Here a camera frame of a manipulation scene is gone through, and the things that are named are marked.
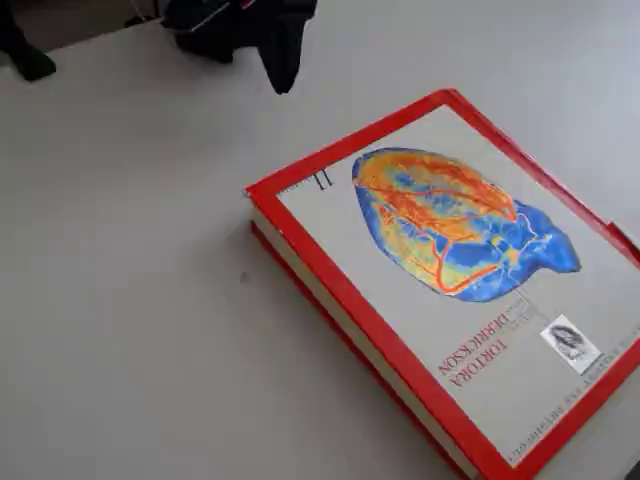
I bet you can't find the red anatomy textbook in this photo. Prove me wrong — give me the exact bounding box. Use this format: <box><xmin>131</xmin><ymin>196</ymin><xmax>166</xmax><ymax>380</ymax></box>
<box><xmin>243</xmin><ymin>87</ymin><xmax>640</xmax><ymax>480</ymax></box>

